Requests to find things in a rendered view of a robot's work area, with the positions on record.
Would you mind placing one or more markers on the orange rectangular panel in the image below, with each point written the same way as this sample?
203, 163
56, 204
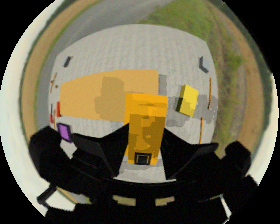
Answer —
102, 95

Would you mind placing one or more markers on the purple shallow tray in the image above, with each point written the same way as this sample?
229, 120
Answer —
64, 130

